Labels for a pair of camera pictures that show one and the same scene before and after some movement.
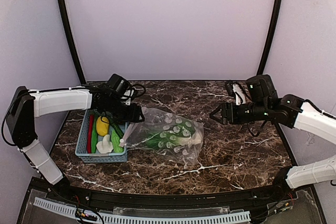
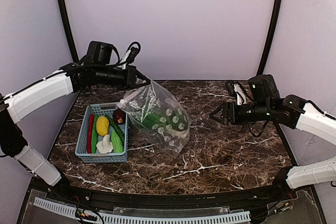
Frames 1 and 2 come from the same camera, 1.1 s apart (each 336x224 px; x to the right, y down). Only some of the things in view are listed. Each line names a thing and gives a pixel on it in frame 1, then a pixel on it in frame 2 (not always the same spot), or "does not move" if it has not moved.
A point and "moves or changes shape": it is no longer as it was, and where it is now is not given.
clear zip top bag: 177,138 moves or changes shape
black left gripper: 133,114 → 132,76
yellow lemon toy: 102,126 does not move
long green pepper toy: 94,136 does not move
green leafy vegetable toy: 176,134 → 167,118
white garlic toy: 105,146 does not move
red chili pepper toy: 89,143 does not move
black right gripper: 227,113 does not move
